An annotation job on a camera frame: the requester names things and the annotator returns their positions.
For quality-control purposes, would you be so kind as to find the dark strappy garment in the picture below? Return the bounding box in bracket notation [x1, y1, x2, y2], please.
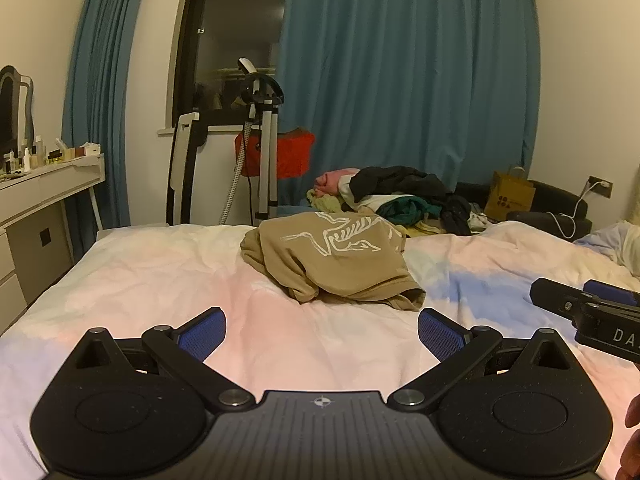
[440, 195, 473, 236]

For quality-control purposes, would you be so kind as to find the narrow blue curtain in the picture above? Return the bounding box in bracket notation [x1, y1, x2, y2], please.
[62, 0, 153, 248]

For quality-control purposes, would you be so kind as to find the black low chair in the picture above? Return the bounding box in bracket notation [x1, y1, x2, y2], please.
[455, 180, 593, 241]

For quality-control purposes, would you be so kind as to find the row of cosmetic bottles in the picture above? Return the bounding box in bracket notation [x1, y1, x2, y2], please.
[0, 135, 48, 179]

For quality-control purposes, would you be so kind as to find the dark window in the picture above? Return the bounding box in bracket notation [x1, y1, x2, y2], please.
[172, 0, 293, 128]

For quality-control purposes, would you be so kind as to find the white and black upright frame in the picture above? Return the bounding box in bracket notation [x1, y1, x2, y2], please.
[166, 112, 241, 226]

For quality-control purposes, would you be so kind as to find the pale quilted pillow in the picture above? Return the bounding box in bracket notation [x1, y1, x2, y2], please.
[617, 220, 640, 278]

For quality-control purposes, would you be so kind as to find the pastel tie-dye duvet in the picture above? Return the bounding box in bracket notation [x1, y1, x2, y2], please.
[0, 220, 640, 480]

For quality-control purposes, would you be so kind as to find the white garment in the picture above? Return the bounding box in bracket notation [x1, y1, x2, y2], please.
[340, 180, 396, 212]

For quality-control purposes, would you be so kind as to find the garment steamer stand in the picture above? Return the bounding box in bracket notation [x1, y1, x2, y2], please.
[220, 57, 286, 226]

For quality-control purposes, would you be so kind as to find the tan printed shirt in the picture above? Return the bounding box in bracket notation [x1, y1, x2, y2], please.
[240, 210, 427, 311]

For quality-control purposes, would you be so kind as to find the white charging cable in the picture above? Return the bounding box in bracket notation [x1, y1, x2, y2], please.
[545, 180, 608, 239]

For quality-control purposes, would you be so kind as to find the dark green garment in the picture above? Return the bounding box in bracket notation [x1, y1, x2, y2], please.
[377, 197, 443, 226]

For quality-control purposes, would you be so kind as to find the black garment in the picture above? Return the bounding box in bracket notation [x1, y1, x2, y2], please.
[347, 166, 453, 204]

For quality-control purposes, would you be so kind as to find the white dressing table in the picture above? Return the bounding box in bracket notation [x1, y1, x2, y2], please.
[0, 152, 107, 336]

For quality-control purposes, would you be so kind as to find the red fabric bag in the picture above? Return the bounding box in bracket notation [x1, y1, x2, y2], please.
[235, 129, 316, 181]

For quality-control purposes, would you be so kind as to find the framed vanity mirror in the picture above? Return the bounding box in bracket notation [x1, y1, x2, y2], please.
[0, 65, 36, 153]

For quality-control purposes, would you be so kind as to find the pale green garment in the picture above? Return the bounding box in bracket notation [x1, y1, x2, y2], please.
[306, 187, 351, 214]

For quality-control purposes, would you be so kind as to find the wide blue curtain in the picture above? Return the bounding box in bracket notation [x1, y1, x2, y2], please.
[275, 0, 543, 207]

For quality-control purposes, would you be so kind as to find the person's right hand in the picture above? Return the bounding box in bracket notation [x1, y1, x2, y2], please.
[615, 393, 640, 480]

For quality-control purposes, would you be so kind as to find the brown paper bag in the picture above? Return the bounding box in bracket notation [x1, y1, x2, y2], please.
[484, 165, 536, 222]

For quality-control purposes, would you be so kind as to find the pink garment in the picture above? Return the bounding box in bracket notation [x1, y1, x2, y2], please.
[315, 170, 358, 196]

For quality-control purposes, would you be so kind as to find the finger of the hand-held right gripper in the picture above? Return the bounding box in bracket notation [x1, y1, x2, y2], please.
[583, 279, 640, 308]
[530, 277, 640, 319]

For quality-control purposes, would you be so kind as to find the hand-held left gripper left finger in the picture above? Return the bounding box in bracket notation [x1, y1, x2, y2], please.
[65, 306, 256, 413]

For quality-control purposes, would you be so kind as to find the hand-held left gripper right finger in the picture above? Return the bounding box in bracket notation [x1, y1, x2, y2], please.
[387, 308, 576, 413]

